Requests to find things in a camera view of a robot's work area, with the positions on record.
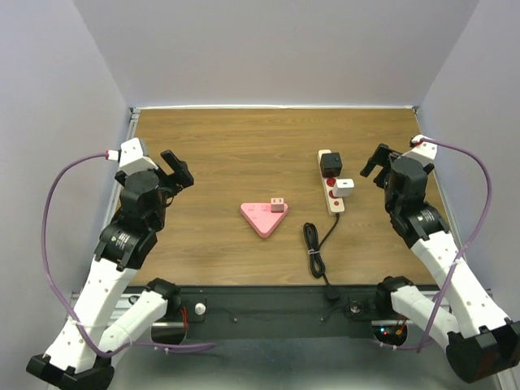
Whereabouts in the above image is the aluminium frame rail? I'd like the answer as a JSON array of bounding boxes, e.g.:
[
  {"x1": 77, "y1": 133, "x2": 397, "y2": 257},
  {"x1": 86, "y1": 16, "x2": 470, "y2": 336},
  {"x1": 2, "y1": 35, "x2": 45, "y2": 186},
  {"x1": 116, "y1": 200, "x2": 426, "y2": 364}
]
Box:
[{"x1": 64, "y1": 107, "x2": 141, "y2": 326}]

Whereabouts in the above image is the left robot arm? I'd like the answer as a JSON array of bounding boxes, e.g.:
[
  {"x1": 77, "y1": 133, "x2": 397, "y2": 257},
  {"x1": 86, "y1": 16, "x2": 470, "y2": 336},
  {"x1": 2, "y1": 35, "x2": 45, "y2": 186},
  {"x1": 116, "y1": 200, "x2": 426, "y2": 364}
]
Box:
[{"x1": 26, "y1": 145, "x2": 194, "y2": 389}]

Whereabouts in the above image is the small pink charger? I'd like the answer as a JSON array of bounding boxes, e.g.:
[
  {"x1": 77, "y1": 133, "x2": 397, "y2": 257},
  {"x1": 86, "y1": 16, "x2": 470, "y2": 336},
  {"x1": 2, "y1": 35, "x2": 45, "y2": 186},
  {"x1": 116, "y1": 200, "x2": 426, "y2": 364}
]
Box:
[{"x1": 270, "y1": 197, "x2": 285, "y2": 213}]

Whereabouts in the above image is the purple cable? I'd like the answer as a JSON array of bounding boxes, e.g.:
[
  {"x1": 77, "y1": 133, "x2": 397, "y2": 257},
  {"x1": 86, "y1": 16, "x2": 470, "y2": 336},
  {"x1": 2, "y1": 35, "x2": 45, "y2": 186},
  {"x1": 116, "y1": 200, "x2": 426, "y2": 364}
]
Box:
[
  {"x1": 41, "y1": 152, "x2": 216, "y2": 358},
  {"x1": 373, "y1": 137, "x2": 492, "y2": 353}
]

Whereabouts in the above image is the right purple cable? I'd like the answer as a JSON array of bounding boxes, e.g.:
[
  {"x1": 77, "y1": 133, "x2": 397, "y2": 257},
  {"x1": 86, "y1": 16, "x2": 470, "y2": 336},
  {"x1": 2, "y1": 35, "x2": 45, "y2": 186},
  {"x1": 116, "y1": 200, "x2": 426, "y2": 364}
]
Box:
[{"x1": 373, "y1": 137, "x2": 492, "y2": 353}]

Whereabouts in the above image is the black cube socket adapter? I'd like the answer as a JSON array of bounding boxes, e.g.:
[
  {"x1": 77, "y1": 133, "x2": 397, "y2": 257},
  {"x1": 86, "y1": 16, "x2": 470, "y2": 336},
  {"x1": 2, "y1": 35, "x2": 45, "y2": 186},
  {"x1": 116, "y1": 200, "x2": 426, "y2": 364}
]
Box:
[{"x1": 319, "y1": 152, "x2": 343, "y2": 179}]

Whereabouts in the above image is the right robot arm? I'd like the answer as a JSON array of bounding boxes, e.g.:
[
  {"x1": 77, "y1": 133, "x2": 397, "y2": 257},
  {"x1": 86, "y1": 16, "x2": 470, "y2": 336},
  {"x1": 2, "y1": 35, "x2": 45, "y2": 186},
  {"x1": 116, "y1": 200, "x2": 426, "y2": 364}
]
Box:
[{"x1": 360, "y1": 136, "x2": 519, "y2": 384}]

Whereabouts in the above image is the black power cord with plug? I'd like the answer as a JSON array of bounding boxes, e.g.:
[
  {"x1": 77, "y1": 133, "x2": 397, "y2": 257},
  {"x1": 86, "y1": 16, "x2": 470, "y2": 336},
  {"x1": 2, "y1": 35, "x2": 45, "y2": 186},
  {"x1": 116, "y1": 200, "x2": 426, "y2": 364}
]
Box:
[{"x1": 302, "y1": 213, "x2": 342, "y2": 302}]

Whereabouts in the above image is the pink triangular power socket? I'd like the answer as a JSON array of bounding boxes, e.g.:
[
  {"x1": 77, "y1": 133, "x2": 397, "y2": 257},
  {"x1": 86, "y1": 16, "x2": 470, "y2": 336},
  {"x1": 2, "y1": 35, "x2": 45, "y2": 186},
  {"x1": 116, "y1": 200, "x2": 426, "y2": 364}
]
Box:
[{"x1": 240, "y1": 202, "x2": 288, "y2": 239}]

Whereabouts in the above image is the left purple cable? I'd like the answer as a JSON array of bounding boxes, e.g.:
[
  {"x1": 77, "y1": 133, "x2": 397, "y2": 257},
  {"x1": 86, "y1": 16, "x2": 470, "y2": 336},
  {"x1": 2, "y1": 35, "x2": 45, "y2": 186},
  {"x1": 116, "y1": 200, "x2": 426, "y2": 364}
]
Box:
[{"x1": 41, "y1": 152, "x2": 216, "y2": 358}]

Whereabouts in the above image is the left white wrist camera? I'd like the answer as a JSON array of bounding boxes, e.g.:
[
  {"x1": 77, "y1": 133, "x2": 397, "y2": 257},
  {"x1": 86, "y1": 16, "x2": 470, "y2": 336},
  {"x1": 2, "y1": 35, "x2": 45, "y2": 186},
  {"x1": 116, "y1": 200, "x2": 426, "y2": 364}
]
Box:
[{"x1": 106, "y1": 137, "x2": 158, "y2": 176}]

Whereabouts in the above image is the white red power strip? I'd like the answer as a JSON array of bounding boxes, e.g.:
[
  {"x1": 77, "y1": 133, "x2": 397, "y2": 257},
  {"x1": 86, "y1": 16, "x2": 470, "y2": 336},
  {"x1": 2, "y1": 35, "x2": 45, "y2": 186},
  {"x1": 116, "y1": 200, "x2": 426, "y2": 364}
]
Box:
[{"x1": 317, "y1": 149, "x2": 345, "y2": 216}]

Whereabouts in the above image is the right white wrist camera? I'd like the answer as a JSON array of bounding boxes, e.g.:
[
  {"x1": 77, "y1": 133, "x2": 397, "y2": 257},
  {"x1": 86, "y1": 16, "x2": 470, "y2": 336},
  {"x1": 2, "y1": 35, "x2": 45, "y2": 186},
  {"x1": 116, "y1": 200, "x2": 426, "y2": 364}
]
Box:
[{"x1": 403, "y1": 135, "x2": 437, "y2": 167}]

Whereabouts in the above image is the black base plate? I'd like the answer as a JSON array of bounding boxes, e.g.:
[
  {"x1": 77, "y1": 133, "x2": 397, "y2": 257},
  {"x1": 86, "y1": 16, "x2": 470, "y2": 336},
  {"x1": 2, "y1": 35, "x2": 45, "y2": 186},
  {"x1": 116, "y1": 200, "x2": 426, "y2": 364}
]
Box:
[{"x1": 133, "y1": 285, "x2": 423, "y2": 340}]

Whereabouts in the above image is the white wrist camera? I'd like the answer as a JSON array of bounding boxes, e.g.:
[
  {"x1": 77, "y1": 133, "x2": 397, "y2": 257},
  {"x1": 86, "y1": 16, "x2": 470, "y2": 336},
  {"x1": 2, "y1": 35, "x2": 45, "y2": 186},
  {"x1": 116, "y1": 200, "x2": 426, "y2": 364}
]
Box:
[
  {"x1": 106, "y1": 137, "x2": 158, "y2": 176},
  {"x1": 403, "y1": 135, "x2": 437, "y2": 167}
]

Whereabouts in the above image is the white USB charger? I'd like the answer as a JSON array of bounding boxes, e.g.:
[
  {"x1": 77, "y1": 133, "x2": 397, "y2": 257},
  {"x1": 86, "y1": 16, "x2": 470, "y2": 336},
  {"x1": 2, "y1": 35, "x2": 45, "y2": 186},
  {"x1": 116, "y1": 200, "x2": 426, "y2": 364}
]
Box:
[{"x1": 332, "y1": 179, "x2": 355, "y2": 198}]

